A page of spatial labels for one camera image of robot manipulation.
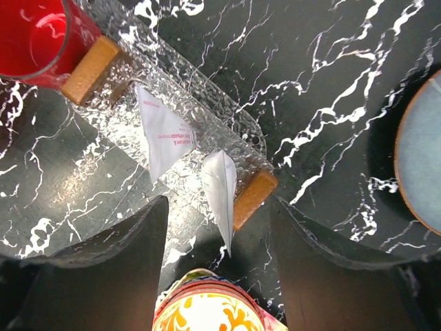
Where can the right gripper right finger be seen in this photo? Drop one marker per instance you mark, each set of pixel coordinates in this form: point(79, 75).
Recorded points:
point(330, 285)

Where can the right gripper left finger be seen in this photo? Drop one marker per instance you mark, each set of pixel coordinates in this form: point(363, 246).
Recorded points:
point(107, 282)

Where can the white toothpaste tube black cap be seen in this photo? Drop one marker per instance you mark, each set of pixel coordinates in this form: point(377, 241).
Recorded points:
point(219, 178)

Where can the white toothpaste tube red cap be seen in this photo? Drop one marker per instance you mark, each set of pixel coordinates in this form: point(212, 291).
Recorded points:
point(169, 137)

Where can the clear acrylic toothbrush holder rack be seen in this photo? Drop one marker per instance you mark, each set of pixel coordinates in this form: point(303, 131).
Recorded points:
point(254, 184)

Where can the red cup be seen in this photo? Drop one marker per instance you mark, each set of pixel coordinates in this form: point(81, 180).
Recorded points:
point(43, 41)

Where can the floral rectangular tray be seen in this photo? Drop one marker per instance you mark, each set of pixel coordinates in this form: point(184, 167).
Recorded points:
point(268, 317)

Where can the clear acrylic oval tray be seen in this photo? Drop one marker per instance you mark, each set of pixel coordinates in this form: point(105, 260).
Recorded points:
point(206, 93)

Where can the orange floral bowl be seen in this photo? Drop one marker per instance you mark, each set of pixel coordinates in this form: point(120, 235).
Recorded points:
point(210, 307)

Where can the teal ceramic plate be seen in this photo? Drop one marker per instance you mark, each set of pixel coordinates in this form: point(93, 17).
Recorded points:
point(417, 154)

